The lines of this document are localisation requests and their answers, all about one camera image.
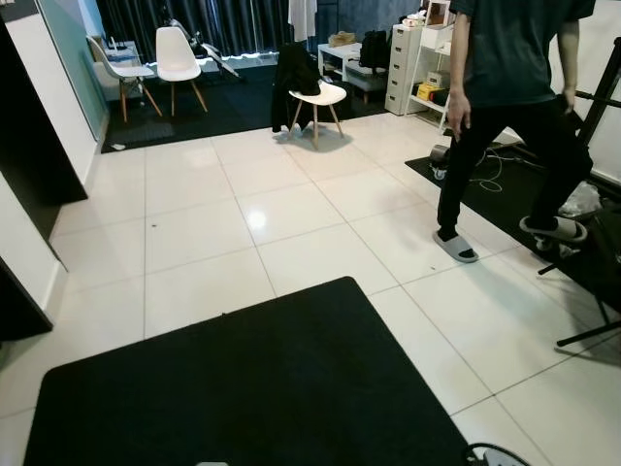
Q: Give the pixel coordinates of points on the clear plastic bag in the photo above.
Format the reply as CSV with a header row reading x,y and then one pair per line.
x,y
582,201

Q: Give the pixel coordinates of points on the grey slipper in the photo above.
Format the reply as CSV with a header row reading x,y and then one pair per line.
x,y
456,248
553,229

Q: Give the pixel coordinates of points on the black metal stand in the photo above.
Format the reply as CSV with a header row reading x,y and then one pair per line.
x,y
594,97

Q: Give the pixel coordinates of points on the small grey device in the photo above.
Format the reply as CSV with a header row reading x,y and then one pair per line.
x,y
440,160

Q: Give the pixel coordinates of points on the person in dark clothes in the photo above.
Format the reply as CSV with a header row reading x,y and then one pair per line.
x,y
514,58

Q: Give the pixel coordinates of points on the yellow box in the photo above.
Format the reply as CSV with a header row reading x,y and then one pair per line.
x,y
428,93

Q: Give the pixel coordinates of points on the white open shelf unit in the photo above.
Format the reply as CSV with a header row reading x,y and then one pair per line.
x,y
435,39

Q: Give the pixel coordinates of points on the white drawer cabinet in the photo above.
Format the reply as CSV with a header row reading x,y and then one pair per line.
x,y
400,68

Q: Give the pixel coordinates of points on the black backpack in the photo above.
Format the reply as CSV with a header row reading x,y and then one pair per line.
x,y
374,50

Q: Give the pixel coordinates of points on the white chair wooden legs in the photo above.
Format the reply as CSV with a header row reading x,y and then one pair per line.
x,y
177,53
325,94
121,70

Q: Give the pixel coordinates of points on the white low table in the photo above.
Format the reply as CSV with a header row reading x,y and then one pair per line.
x,y
340,53

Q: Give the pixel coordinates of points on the small cardboard box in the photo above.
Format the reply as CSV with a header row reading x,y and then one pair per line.
x,y
342,39

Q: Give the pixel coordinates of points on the black jacket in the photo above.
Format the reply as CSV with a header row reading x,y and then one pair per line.
x,y
296,83

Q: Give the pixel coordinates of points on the white hanging shirt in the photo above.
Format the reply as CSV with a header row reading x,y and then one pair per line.
x,y
302,17

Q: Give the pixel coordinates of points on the large black floor mat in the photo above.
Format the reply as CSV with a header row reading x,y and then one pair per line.
x,y
252,388

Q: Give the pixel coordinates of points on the black rug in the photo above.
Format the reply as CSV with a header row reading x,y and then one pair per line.
x,y
233,102

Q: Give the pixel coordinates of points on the dark curtain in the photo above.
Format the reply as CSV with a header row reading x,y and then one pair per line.
x,y
194,15

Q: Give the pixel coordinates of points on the black furniture panel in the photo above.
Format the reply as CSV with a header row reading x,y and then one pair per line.
x,y
34,126

